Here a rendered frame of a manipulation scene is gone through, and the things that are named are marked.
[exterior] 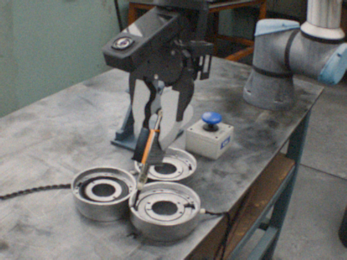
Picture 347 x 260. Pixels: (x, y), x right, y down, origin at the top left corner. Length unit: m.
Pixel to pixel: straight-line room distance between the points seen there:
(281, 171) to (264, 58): 0.41
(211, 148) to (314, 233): 1.22
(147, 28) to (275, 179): 0.82
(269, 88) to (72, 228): 0.63
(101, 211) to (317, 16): 0.63
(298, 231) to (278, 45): 1.12
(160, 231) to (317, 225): 1.47
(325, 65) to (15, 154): 0.71
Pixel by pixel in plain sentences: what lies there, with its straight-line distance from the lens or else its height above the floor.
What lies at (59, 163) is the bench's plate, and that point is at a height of 0.80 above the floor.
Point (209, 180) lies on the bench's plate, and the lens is 0.71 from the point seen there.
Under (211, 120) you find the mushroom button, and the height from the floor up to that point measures 0.87.
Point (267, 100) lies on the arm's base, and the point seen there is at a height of 0.83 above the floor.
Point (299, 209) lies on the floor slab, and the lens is 2.03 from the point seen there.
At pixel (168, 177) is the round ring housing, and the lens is 0.65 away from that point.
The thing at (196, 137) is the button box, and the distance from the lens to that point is 0.76.
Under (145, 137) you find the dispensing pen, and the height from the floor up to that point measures 0.94.
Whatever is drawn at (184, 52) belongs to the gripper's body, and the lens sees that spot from 0.49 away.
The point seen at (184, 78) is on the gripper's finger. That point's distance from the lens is 0.50.
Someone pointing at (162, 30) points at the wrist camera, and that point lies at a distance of 0.47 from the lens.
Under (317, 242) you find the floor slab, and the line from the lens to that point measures 1.85.
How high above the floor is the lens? 1.20
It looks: 27 degrees down
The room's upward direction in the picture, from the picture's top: 3 degrees clockwise
